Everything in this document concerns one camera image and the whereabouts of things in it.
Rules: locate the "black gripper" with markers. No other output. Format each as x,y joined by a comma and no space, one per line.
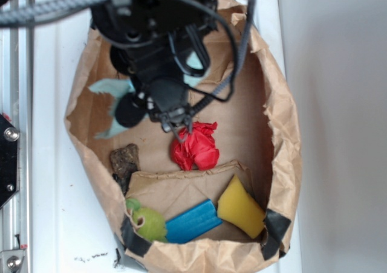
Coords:
157,73

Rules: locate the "light blue cloth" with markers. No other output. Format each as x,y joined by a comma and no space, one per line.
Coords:
120,87

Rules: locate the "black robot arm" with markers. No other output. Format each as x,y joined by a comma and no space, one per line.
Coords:
123,23

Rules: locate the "red crumpled paper ball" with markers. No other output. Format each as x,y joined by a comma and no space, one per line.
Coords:
198,149

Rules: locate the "brown rough stone block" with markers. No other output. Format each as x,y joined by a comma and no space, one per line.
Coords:
125,161

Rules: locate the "brown paper bag tray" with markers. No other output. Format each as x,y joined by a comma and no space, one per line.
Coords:
259,141

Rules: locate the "blue ridged plastic block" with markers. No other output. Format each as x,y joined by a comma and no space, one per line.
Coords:
192,223

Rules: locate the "yellow sponge piece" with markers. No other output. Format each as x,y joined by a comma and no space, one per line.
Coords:
237,207

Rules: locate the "green fuzzy ball toy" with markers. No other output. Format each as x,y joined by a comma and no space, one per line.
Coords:
148,223

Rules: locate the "aluminium frame rail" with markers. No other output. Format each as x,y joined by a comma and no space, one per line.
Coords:
16,80

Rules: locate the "black metal bracket plate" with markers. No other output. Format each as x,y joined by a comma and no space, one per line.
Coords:
10,183

